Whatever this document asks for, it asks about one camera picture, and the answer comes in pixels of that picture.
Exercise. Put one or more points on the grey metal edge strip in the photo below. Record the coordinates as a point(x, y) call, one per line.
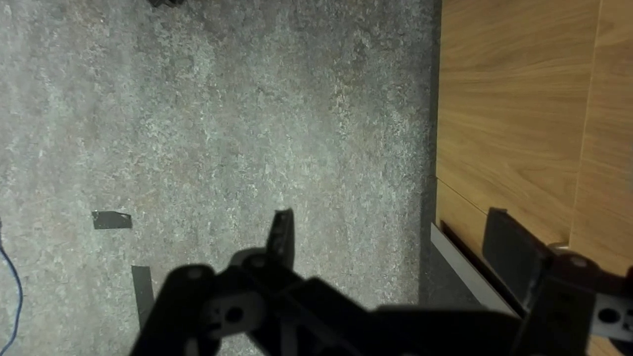
point(462, 264)

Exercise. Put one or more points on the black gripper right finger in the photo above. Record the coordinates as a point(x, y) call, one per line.
point(521, 254)

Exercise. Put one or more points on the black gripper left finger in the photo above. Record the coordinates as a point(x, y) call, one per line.
point(218, 304)

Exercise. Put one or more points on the grey tape piece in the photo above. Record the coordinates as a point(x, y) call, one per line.
point(112, 221)
point(141, 290)

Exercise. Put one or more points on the wooden cabinet panel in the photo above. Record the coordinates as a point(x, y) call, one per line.
point(610, 165)

